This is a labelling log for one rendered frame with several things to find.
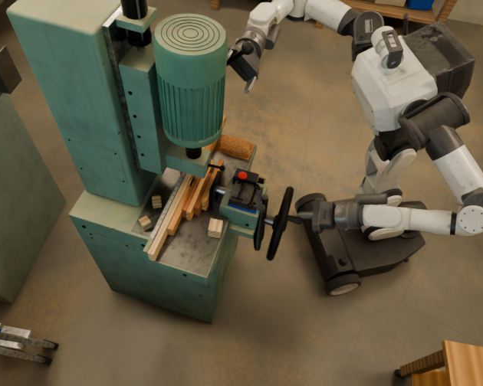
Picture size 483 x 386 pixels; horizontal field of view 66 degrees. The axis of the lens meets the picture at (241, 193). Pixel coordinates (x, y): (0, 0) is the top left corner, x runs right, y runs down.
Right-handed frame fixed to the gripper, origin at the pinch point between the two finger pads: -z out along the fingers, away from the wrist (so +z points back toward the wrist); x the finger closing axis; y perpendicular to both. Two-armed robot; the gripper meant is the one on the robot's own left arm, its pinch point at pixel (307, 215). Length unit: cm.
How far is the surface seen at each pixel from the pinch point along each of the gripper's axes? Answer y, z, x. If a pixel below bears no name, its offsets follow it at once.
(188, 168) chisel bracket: 29.3, -31.4, 5.8
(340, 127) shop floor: -128, -30, 119
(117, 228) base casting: 25, -61, -14
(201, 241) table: 17.6, -28.7, -15.8
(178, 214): 24.3, -35.4, -8.8
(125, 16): 76, -20, 21
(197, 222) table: 17.7, -32.0, -9.1
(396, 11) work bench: -158, 3, 257
